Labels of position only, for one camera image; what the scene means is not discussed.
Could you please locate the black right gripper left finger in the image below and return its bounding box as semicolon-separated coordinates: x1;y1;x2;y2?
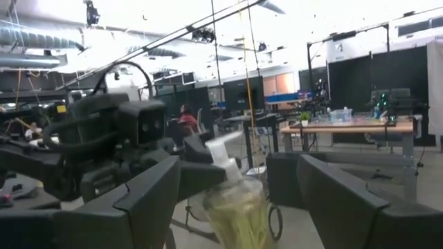
0;156;181;249

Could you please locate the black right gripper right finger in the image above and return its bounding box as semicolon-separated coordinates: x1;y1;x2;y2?
297;154;443;249

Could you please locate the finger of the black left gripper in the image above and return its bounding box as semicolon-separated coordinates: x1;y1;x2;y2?
183;133;214;163
178;162;228;202

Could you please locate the yellow soap pump bottle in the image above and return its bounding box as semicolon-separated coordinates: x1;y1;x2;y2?
202;130;274;249

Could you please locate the person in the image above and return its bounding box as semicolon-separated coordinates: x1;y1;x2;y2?
174;103;199;146

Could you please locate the black table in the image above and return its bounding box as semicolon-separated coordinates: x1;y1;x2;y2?
224;113;281;170

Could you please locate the black low cabinet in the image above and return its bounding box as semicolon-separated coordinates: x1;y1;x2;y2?
265;151;312;208

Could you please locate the wooden table with grey legs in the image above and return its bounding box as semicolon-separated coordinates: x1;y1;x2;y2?
279;119;416;203

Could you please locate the clear plastic box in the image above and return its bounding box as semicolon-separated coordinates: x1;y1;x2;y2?
328;108;354;124

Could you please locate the black overhead light bar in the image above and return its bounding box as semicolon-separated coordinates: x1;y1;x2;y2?
55;0;267;91

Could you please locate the black round ceiling device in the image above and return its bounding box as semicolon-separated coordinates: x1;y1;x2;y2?
84;0;101;27

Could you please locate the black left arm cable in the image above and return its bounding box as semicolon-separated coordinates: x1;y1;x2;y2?
41;60;155;155

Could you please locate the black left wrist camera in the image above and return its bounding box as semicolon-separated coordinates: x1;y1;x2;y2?
116;99;168;147

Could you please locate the black cable coil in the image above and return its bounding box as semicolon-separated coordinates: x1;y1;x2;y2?
266;203;284;242

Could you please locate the thin hanging cord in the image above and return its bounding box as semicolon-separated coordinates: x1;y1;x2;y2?
210;0;223;116
240;0;257;174

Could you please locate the black overhead camera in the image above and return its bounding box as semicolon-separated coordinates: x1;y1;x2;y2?
192;27;216;44

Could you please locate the black partition wall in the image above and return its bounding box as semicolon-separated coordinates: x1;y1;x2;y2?
327;44;430;146

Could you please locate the silver ceiling duct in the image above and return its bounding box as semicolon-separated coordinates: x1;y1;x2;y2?
0;20;86;53

